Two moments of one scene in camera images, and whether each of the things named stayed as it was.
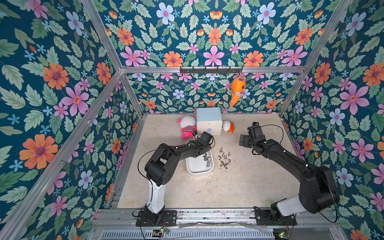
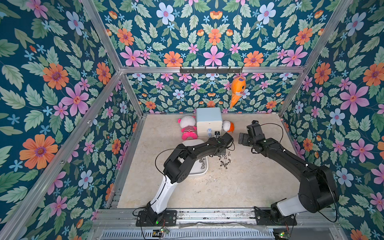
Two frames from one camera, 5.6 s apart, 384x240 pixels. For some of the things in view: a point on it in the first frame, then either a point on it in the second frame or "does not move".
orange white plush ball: (228, 126) does not move
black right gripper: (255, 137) does not move
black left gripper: (208, 146) → (224, 149)
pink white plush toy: (187, 123) does not move
